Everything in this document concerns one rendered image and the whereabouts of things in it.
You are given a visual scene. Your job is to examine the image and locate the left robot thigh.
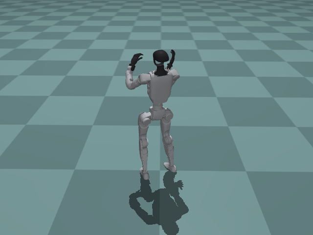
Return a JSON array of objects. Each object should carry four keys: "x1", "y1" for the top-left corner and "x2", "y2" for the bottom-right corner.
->
[{"x1": 138, "y1": 112, "x2": 153, "y2": 148}]

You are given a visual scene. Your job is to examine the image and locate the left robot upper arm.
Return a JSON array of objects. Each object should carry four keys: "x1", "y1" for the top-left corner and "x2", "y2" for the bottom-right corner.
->
[{"x1": 127, "y1": 73, "x2": 151, "y2": 90}]

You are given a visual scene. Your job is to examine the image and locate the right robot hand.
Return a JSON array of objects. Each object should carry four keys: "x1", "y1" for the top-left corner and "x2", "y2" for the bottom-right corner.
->
[{"x1": 167, "y1": 50, "x2": 175, "y2": 69}]

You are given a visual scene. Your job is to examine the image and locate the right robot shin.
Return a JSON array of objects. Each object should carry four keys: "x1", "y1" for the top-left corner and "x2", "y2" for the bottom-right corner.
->
[{"x1": 164, "y1": 135, "x2": 174, "y2": 166}]

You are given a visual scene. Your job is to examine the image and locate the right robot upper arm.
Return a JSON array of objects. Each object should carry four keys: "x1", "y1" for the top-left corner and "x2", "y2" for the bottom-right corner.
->
[{"x1": 171, "y1": 69, "x2": 180, "y2": 85}]

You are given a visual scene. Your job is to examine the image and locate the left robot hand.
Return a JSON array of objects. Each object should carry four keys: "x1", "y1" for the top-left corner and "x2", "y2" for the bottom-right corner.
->
[{"x1": 129, "y1": 53, "x2": 143, "y2": 71}]

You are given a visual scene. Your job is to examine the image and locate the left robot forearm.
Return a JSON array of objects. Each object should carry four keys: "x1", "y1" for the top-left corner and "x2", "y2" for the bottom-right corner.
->
[{"x1": 125, "y1": 66, "x2": 134, "y2": 87}]

